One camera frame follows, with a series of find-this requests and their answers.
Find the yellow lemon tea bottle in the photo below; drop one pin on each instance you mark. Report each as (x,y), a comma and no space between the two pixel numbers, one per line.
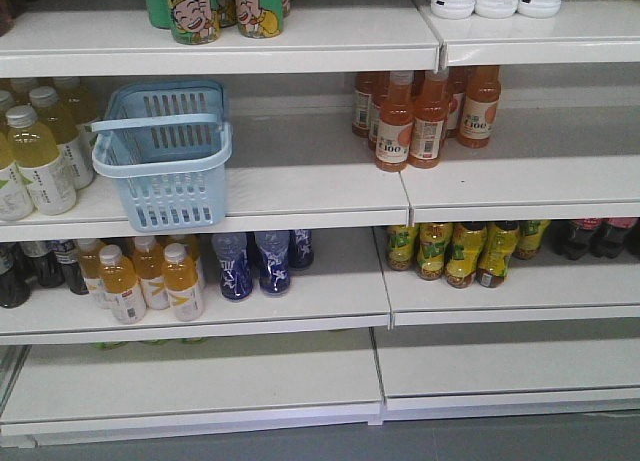
(434,239)
(493,263)
(400,247)
(467,243)
(531,236)

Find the blue sports drink bottle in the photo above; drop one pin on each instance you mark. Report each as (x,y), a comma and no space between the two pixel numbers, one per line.
(235,273)
(274,277)
(300,251)

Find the green cartoon drink can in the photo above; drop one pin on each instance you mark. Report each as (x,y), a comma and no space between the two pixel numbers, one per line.
(260,19)
(194,22)

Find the white metal shelving unit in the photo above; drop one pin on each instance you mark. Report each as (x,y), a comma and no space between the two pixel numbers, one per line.
(354,342)

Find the dark drink bottle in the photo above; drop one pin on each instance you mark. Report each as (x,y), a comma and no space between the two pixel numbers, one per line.
(66,254)
(44,262)
(14,290)

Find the orange juice bottle white label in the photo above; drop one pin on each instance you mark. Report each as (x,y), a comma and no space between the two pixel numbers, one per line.
(181,283)
(121,284)
(148,260)

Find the orange C100 drink bottle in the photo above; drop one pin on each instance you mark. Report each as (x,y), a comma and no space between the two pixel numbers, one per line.
(395,123)
(480,108)
(431,110)

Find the light blue plastic basket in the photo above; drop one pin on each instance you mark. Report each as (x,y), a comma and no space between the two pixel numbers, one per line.
(165,146)

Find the pale yellow juice bottle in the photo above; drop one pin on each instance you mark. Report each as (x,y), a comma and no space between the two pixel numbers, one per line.
(41,165)
(15,200)
(54,114)

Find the cola bottle red label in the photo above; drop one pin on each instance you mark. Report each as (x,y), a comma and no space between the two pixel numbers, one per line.
(609,240)
(573,236)

